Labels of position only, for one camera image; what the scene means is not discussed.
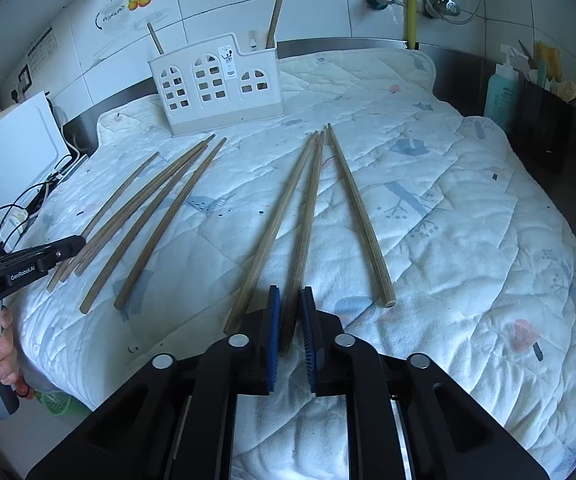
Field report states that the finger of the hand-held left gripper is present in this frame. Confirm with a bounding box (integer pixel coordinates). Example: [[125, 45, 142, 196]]
[[38, 234, 87, 270]]

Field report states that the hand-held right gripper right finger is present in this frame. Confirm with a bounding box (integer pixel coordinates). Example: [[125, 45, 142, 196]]
[[301, 287, 551, 480]]

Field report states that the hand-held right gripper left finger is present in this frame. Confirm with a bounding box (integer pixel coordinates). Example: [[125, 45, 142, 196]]
[[28, 285, 282, 480]]

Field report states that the wooden chopstick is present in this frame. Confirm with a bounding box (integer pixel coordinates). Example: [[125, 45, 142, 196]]
[[113, 137, 228, 310], [223, 130, 319, 336], [58, 134, 216, 283], [73, 142, 210, 278], [147, 22, 164, 56], [46, 151, 161, 294], [79, 147, 206, 315], [265, 0, 292, 51], [326, 123, 397, 309]]

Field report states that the bundle of wooden chopsticks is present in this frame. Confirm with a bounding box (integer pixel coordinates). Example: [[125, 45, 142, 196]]
[[281, 130, 325, 357]]

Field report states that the white plastic utensil holder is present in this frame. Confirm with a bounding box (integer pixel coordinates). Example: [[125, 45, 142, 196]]
[[147, 32, 284, 137]]

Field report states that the white plastic board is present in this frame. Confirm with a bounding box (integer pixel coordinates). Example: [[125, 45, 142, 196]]
[[0, 91, 71, 207]]

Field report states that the green plastic basket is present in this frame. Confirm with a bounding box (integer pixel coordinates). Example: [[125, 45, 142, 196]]
[[34, 386, 92, 419]]

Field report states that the white quilted blanket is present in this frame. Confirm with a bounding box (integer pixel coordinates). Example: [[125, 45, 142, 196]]
[[5, 50, 576, 480]]

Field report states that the teal soap bottle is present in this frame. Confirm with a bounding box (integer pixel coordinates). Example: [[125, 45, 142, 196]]
[[483, 45, 522, 134]]

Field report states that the black utensil container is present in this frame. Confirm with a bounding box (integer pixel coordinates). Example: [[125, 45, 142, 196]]
[[512, 79, 576, 172]]

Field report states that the yellow brush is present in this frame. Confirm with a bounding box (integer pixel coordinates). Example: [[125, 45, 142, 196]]
[[534, 41, 565, 85]]

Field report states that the black cable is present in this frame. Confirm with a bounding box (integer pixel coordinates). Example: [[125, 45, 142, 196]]
[[0, 179, 76, 257]]

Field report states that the white cable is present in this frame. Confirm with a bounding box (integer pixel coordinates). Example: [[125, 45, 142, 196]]
[[48, 105, 90, 181]]

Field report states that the wall socket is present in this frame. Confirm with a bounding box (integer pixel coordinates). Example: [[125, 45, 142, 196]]
[[15, 64, 34, 94]]

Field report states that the wall label sticker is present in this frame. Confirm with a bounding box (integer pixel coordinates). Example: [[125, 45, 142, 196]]
[[24, 26, 57, 69]]

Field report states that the yellow gas hose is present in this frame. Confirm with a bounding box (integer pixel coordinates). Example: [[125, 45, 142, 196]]
[[404, 0, 420, 52]]

